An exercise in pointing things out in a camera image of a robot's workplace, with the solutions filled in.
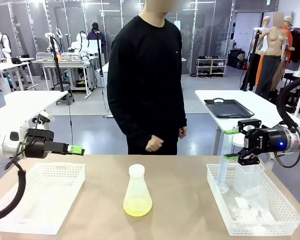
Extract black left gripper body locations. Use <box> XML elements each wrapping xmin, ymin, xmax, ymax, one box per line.
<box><xmin>24</xmin><ymin>128</ymin><xmax>55</xmax><ymax>159</ymax></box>

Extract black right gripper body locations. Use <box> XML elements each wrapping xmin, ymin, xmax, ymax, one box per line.
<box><xmin>244</xmin><ymin>126</ymin><xmax>289</xmax><ymax>153</ymax></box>

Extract clear plastic beaker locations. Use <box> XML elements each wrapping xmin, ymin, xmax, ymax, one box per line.
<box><xmin>233</xmin><ymin>163</ymin><xmax>270</xmax><ymax>208</ymax></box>

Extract clear graduated cylinder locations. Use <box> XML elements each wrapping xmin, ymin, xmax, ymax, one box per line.
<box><xmin>216</xmin><ymin>132</ymin><xmax>238</xmax><ymax>195</ymax></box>

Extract translucent plastic funnel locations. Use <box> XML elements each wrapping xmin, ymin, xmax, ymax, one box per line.
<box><xmin>233</xmin><ymin>199</ymin><xmax>276</xmax><ymax>223</ymax></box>

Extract translucent conical flask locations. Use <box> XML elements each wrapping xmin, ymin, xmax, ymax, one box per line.
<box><xmin>122</xmin><ymin>172</ymin><xmax>153</xmax><ymax>217</ymax></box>

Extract person's right forearm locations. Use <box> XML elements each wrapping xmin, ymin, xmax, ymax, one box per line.
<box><xmin>126</xmin><ymin>119</ymin><xmax>157</xmax><ymax>145</ymax></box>

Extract person's left forearm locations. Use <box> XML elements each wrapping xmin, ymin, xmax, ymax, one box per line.
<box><xmin>176</xmin><ymin>99</ymin><xmax>188</xmax><ymax>130</ymax></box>

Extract person's left hand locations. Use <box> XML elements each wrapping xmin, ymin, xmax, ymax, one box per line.
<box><xmin>177</xmin><ymin>125</ymin><xmax>188</xmax><ymax>139</ymax></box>

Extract person's right hand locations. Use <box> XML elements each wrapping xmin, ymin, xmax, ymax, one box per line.
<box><xmin>144</xmin><ymin>135</ymin><xmax>164</xmax><ymax>153</ymax></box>

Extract black plastic tray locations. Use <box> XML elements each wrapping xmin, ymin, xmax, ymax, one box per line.
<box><xmin>204</xmin><ymin>97</ymin><xmax>255</xmax><ymax>119</ymax></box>

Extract white side table with tray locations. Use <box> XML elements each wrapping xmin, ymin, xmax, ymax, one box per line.
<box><xmin>194</xmin><ymin>89</ymin><xmax>300</xmax><ymax>156</ymax></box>

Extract white side table with box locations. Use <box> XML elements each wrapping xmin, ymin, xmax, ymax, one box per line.
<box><xmin>0</xmin><ymin>90</ymin><xmax>69</xmax><ymax>137</ymax></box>

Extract black slanted light stand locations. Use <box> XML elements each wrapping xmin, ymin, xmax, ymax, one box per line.
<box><xmin>239</xmin><ymin>28</ymin><xmax>262</xmax><ymax>92</ymax></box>

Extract black bag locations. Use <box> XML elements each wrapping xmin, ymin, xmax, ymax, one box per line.
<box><xmin>227</xmin><ymin>48</ymin><xmax>246</xmax><ymax>70</ymax></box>

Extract white perforated plastic basket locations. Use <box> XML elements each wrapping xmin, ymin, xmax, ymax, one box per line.
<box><xmin>0</xmin><ymin>162</ymin><xmax>86</xmax><ymax>235</ymax></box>
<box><xmin>206</xmin><ymin>163</ymin><xmax>300</xmax><ymax>237</ymax></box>

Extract wooden shoe rack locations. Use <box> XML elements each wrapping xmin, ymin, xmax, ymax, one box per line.
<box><xmin>196</xmin><ymin>56</ymin><xmax>228</xmax><ymax>78</ymax></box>

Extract black tripod stand with base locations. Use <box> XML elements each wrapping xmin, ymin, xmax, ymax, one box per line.
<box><xmin>47</xmin><ymin>34</ymin><xmax>76</xmax><ymax>106</ymax></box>

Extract bare mannequin in grey trousers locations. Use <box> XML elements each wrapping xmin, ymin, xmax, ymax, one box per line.
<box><xmin>254</xmin><ymin>12</ymin><xmax>291</xmax><ymax>100</ymax></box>

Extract white long office desk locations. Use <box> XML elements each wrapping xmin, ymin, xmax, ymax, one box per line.
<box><xmin>0</xmin><ymin>57</ymin><xmax>36</xmax><ymax>92</ymax></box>

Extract white workbench with trays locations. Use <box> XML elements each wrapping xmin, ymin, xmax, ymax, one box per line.
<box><xmin>32</xmin><ymin>51</ymin><xmax>96</xmax><ymax>100</ymax></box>

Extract white background desk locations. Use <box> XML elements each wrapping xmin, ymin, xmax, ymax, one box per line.
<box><xmin>99</xmin><ymin>61</ymin><xmax>111</xmax><ymax>76</ymax></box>

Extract black pole stand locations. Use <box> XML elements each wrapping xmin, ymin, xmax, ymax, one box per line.
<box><xmin>95</xmin><ymin>31</ymin><xmax>105</xmax><ymax>88</ymax></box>

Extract mannequin in orange clothes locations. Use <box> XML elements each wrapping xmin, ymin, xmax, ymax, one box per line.
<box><xmin>255</xmin><ymin>16</ymin><xmax>296</xmax><ymax>86</ymax></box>

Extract white headless-look mannequin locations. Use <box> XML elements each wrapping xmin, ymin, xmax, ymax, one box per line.
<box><xmin>261</xmin><ymin>16</ymin><xmax>272</xmax><ymax>53</ymax></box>

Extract white background robot with workbench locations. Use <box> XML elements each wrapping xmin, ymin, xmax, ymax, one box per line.
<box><xmin>70</xmin><ymin>31</ymin><xmax>91</xmax><ymax>57</ymax></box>

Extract person in black sweater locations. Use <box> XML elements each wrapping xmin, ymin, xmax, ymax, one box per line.
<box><xmin>106</xmin><ymin>0</ymin><xmax>188</xmax><ymax>156</ymax></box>

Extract background person in dark clothes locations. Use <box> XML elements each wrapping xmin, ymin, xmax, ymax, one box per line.
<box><xmin>87</xmin><ymin>22</ymin><xmax>107</xmax><ymax>55</ymax></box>

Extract black right arm cable sleeve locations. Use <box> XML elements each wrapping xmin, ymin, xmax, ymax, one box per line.
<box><xmin>276</xmin><ymin>76</ymin><xmax>300</xmax><ymax>130</ymax></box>

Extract white background robot with cables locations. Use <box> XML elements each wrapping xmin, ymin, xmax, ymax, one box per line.
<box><xmin>0</xmin><ymin>31</ymin><xmax>13</xmax><ymax>64</ymax></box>

